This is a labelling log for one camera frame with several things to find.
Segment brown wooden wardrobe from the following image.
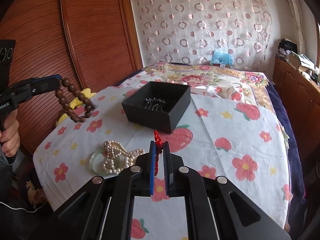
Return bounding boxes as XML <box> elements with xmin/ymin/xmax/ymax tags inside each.
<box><xmin>0</xmin><ymin>0</ymin><xmax>144</xmax><ymax>156</ymax></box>

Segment yellow plush toy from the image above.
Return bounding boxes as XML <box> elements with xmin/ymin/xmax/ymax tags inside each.
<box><xmin>55</xmin><ymin>88</ymin><xmax>97</xmax><ymax>127</ymax></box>

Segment black open jewelry box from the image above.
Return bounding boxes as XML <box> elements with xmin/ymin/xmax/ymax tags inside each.
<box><xmin>121</xmin><ymin>81</ymin><xmax>191</xmax><ymax>134</ymax></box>

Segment stack of books and papers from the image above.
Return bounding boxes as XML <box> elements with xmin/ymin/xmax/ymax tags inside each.
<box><xmin>277</xmin><ymin>38</ymin><xmax>319</xmax><ymax>85</ymax></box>

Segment blue bubble wrap package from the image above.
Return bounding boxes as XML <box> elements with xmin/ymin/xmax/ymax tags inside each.
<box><xmin>210</xmin><ymin>50</ymin><xmax>234</xmax><ymax>66</ymax></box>

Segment patterned window curtain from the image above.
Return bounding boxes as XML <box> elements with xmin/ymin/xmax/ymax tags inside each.
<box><xmin>287</xmin><ymin>0</ymin><xmax>306</xmax><ymax>54</ymax></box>

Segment floral bed quilt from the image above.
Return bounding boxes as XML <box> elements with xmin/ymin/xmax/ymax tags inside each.
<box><xmin>125</xmin><ymin>61</ymin><xmax>291</xmax><ymax>140</ymax></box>

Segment brown wooden bead bracelet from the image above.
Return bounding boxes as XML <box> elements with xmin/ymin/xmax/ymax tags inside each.
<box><xmin>55</xmin><ymin>77</ymin><xmax>95</xmax><ymax>124</ymax></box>

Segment pink circle pattern curtain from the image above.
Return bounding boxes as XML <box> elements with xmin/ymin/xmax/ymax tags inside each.
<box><xmin>131</xmin><ymin>0</ymin><xmax>272</xmax><ymax>72</ymax></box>

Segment wooden side cabinet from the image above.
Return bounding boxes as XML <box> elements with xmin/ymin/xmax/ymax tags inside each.
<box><xmin>273</xmin><ymin>57</ymin><xmax>319</xmax><ymax>160</ymax></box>

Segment dark blue blanket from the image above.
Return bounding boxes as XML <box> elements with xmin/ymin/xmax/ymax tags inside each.
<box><xmin>266</xmin><ymin>83</ymin><xmax>307</xmax><ymax>230</ymax></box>

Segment pearl necklace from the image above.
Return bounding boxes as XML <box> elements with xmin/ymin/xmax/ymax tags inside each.
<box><xmin>102</xmin><ymin>140</ymin><xmax>145</xmax><ymax>175</ymax></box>

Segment red cord bracelet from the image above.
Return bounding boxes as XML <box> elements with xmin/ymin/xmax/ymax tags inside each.
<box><xmin>153</xmin><ymin>129</ymin><xmax>164</xmax><ymax>177</ymax></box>

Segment pale jade bangle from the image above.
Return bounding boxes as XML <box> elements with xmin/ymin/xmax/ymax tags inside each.
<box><xmin>89</xmin><ymin>150</ymin><xmax>124</xmax><ymax>176</ymax></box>

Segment person's left hand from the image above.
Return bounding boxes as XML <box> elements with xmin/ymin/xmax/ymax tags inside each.
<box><xmin>1</xmin><ymin>110</ymin><xmax>20</xmax><ymax>157</ymax></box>

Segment strawberry flower print cloth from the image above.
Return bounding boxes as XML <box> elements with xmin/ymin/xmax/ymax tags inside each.
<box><xmin>33</xmin><ymin>87</ymin><xmax>292</xmax><ymax>239</ymax></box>

